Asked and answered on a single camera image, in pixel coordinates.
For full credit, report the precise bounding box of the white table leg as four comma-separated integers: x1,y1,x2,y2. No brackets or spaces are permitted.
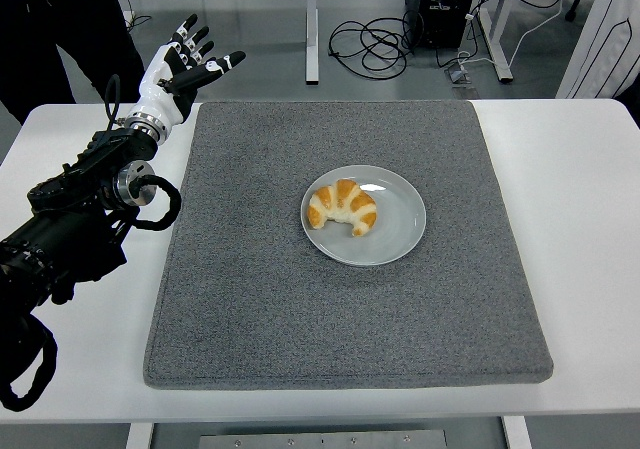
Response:
124,421,155,449
501,415,534,449

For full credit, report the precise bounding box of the white desk leg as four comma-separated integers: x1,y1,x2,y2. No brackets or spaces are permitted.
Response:
477,0,516,84
304,0,321,86

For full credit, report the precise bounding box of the grey fabric mat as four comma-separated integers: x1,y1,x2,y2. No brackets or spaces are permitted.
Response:
143,100,554,391

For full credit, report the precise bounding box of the golden croissant bread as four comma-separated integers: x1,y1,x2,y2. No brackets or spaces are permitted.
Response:
306,178,378,238

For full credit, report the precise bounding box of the grey floor power adapter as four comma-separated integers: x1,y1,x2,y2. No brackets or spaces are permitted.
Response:
444,66,477,89

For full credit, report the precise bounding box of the black computer tower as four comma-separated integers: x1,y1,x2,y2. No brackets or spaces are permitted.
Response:
405,0,482,51

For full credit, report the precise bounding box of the white floor cable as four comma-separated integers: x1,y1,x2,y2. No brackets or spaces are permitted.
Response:
457,3,564,70

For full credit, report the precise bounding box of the round grey plate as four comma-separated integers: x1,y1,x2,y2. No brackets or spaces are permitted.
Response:
300,164,428,268

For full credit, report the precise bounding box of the person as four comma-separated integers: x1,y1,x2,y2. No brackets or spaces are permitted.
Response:
555,0,640,101
0,0,146,125
612,61,640,101

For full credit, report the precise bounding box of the coiled black floor cable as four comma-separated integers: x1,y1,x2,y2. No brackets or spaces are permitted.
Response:
328,16,419,81

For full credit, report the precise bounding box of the grey metal plate with screws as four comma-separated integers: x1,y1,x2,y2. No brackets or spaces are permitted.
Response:
198,429,450,449

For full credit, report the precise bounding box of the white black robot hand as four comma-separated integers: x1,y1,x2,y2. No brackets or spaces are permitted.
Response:
132,13,247,126

